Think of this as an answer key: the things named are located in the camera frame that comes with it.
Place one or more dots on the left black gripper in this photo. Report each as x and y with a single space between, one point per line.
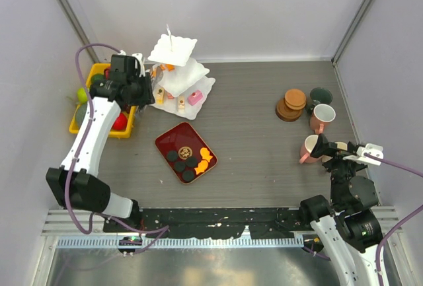
147 97

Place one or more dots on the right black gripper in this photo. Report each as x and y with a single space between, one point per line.
323 146

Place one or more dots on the pink cake slice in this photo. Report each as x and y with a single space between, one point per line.
170 95

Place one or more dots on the orange fish cookie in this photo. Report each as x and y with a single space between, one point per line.
206 154
169 67
201 167

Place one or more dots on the cream cake with chocolate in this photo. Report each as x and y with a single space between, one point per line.
181 104

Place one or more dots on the pink cake with cherry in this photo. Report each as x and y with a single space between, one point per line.
195 97

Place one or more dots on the black round cookie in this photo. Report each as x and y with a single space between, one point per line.
191 162
179 166
188 176
171 156

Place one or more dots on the metal tweezers tongs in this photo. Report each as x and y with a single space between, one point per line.
156 73

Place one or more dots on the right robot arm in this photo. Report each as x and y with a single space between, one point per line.
345 223

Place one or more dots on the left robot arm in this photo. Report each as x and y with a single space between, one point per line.
75 184

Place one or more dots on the cream cup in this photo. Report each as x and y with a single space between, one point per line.
326 158

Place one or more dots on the pink mug lying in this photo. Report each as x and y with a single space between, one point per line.
306 149

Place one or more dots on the pink mug upright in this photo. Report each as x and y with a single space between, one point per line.
322 115

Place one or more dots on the red apple at front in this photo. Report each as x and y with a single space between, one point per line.
120 123

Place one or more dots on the green lime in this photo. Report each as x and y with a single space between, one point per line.
97 77

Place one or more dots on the white three-tier serving stand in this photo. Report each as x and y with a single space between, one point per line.
188 75

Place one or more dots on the yellow plastic fruit bin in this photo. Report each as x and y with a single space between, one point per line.
101 68

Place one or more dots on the stack of wooden coasters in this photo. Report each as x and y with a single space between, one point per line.
290 107

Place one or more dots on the dark green mug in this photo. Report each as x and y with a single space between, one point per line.
317 96

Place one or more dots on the green pear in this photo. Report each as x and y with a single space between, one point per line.
82 96

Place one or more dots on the green melon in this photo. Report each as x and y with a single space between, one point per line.
80 114

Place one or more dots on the red lacquer snack tray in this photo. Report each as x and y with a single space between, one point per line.
186 141

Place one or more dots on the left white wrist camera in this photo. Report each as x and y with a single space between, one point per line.
140 63

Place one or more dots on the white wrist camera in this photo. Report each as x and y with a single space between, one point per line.
366 154
140 63

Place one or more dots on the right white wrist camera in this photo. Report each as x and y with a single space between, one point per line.
366 154

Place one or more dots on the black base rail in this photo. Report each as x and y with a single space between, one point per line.
226 223

